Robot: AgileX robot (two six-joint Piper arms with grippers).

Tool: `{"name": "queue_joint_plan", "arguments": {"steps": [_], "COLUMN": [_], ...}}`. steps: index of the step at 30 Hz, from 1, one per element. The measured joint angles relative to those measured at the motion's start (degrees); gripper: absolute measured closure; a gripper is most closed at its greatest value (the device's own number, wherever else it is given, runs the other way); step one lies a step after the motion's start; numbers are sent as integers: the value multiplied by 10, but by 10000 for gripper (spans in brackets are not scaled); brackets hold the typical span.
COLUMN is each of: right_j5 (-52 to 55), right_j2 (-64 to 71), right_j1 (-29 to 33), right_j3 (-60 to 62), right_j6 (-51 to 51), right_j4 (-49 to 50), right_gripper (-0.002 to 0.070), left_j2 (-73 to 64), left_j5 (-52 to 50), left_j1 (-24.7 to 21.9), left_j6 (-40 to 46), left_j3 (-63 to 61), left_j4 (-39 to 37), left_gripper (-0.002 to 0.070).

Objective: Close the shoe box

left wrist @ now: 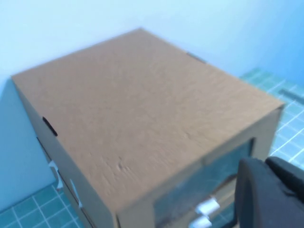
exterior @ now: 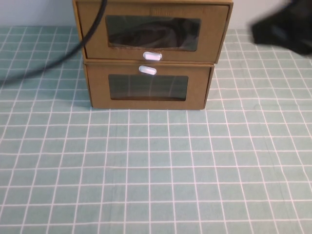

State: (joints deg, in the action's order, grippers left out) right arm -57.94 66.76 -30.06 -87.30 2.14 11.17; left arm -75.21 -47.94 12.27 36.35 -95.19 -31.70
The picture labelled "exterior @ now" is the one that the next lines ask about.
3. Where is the cardboard shoe box with shoe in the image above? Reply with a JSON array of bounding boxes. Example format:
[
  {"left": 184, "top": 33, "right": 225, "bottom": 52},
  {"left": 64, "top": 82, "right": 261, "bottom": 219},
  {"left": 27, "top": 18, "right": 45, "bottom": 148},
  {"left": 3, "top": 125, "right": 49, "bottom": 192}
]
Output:
[{"left": 72, "top": 0, "right": 234, "bottom": 65}]

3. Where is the empty cardboard shoe box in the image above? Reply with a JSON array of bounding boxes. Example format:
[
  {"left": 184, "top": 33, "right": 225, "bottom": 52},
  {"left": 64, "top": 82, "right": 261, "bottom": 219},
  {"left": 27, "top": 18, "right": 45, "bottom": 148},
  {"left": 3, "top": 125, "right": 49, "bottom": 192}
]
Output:
[{"left": 83, "top": 59, "right": 215, "bottom": 111}]

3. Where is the green checked tablecloth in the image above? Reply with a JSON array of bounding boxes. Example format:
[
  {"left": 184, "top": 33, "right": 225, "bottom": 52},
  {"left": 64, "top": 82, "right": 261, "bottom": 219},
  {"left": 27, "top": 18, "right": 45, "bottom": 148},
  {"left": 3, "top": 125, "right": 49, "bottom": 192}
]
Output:
[{"left": 0, "top": 26, "right": 312, "bottom": 234}]

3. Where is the white plastic box latch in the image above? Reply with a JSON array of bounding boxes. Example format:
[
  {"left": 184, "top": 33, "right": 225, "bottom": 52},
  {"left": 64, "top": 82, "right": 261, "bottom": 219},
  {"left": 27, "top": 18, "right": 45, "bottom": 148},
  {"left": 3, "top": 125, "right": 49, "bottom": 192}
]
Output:
[
  {"left": 138, "top": 64, "right": 157, "bottom": 76},
  {"left": 142, "top": 51, "right": 163, "bottom": 62}
]

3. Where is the dark shoe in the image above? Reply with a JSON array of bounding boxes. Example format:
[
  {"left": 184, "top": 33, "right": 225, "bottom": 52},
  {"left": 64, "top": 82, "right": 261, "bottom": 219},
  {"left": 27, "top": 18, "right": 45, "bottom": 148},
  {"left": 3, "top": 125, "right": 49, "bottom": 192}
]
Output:
[{"left": 108, "top": 20, "right": 200, "bottom": 51}]

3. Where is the long black cable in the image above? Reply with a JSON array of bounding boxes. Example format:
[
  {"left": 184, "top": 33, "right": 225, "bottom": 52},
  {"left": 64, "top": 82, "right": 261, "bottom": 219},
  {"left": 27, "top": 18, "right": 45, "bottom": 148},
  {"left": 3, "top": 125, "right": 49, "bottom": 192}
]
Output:
[{"left": 0, "top": 0, "right": 109, "bottom": 85}]

